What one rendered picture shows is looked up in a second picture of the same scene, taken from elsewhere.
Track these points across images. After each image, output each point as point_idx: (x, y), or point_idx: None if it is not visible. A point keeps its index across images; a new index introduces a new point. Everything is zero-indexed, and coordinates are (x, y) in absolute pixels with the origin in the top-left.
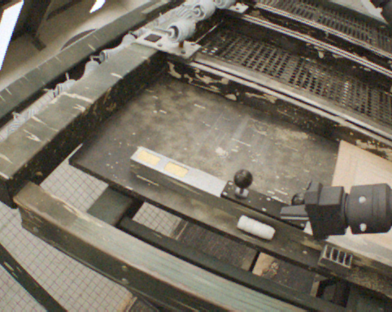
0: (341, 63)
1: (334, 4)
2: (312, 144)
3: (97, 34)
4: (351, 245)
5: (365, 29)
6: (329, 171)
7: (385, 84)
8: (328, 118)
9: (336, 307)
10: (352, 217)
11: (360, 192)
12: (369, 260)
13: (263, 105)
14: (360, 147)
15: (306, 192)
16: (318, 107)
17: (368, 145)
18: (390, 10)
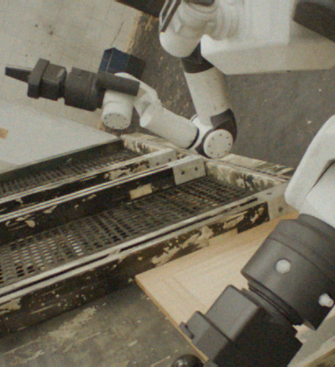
0: (61, 213)
1: (4, 174)
2: (108, 310)
3: None
4: (294, 360)
5: (55, 174)
6: (157, 316)
7: (120, 196)
8: (101, 265)
9: None
10: (298, 303)
11: (269, 261)
12: (334, 353)
13: (9, 322)
14: (162, 263)
15: (195, 342)
16: (78, 265)
17: (167, 253)
18: (74, 87)
